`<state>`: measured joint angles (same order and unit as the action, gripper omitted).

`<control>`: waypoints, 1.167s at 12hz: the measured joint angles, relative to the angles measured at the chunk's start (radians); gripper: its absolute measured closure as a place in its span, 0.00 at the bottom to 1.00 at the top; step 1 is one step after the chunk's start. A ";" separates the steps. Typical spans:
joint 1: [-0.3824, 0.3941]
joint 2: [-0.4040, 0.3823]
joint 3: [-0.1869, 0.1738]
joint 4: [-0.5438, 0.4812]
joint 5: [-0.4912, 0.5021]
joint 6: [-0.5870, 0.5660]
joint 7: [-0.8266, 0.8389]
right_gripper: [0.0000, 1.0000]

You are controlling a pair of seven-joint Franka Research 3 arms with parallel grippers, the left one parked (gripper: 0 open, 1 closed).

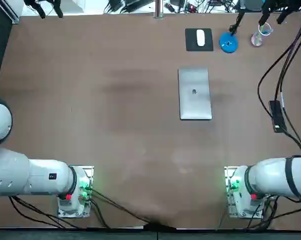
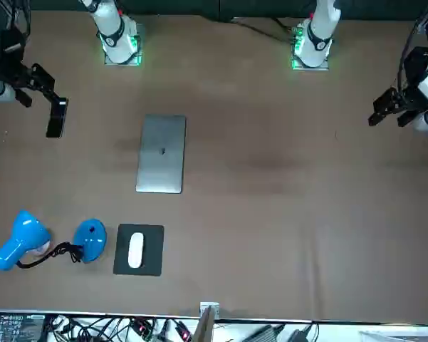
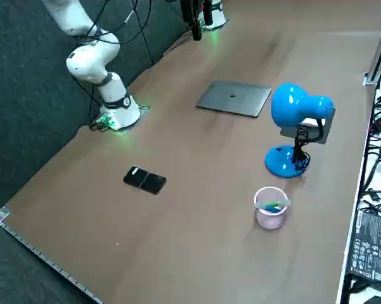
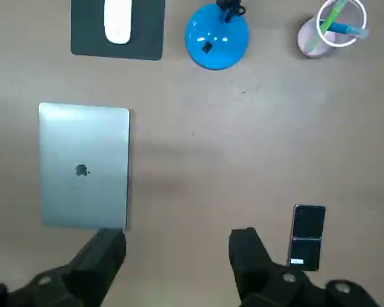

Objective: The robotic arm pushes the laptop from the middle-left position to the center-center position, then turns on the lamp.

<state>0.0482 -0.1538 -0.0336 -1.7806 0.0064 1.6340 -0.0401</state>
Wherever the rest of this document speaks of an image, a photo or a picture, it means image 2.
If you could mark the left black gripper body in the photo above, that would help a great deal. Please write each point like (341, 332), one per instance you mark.
(411, 94)

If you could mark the black power adapter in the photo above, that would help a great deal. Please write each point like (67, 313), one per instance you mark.
(299, 335)

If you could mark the black labelled power supply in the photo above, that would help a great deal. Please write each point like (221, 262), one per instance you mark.
(18, 327)

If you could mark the grey power adapter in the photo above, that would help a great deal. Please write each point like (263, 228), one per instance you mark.
(267, 333)

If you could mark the dark grey mouse pad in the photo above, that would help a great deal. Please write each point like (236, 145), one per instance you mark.
(153, 249)

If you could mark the blue desk lamp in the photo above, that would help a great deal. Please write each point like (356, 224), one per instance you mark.
(25, 235)

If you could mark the steel arm base plate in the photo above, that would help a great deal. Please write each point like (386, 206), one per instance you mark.
(139, 35)
(324, 67)

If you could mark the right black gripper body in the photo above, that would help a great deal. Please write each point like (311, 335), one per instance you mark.
(12, 71)

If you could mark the aluminium camera post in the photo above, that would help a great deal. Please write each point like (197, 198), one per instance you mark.
(204, 327)

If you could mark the white computer mouse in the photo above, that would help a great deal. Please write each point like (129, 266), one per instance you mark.
(136, 249)

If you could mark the silver laptop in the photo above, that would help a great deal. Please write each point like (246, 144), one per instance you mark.
(160, 167)

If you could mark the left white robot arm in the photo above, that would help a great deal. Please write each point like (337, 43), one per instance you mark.
(318, 25)

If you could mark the white paper sheet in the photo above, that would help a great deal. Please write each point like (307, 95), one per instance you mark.
(399, 336)

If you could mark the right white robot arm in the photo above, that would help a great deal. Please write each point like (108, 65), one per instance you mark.
(115, 21)

